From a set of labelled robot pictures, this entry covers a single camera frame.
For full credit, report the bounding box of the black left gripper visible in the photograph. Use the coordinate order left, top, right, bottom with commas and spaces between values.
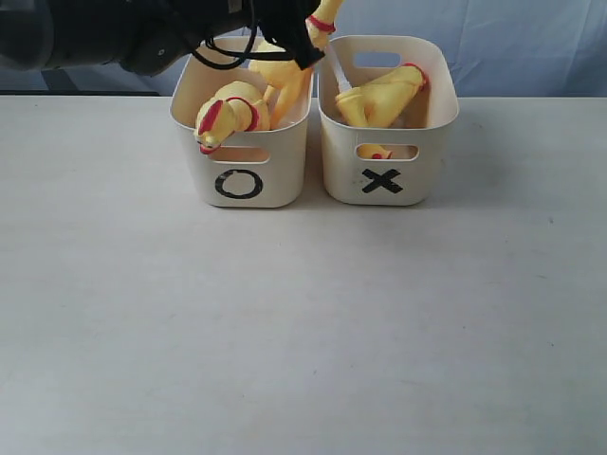
120, 1, 326, 76

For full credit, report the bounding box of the large yellow rubber chicken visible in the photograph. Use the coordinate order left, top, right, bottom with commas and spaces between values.
248, 0, 343, 129

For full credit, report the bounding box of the severed rubber chicken head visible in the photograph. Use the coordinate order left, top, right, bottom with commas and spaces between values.
326, 45, 391, 159

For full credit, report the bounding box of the headless yellow rubber chicken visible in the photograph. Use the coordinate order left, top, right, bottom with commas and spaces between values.
335, 64, 428, 128

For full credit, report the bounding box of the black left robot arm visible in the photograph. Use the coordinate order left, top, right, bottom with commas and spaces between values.
1, 0, 324, 76

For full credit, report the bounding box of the cream bin marked O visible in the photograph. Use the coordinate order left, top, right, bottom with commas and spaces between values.
170, 57, 312, 209

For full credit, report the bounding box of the cream bin marked X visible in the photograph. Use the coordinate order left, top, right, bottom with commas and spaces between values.
318, 35, 459, 207

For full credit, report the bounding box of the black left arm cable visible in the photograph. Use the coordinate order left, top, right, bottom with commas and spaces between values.
189, 9, 295, 70

